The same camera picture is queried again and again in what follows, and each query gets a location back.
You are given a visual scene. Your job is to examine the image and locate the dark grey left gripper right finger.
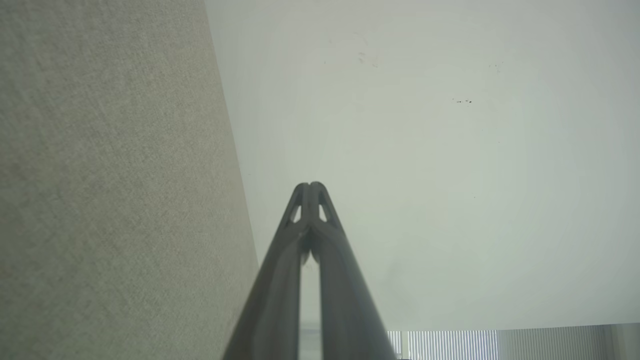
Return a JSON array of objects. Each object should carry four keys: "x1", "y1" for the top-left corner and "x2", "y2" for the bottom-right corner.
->
[{"x1": 310, "y1": 181, "x2": 399, "y2": 360}]

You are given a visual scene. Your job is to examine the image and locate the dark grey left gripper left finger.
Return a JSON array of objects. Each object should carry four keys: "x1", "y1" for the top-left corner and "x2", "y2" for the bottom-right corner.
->
[{"x1": 222, "y1": 182, "x2": 311, "y2": 360}]

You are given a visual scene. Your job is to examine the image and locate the white vertical window blinds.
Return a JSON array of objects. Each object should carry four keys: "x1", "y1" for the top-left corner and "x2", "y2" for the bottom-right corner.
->
[{"x1": 387, "y1": 324, "x2": 640, "y2": 360}]

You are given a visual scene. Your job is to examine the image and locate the beige fabric panel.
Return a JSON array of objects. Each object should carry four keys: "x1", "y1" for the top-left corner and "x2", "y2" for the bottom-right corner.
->
[{"x1": 0, "y1": 0, "x2": 260, "y2": 360}]

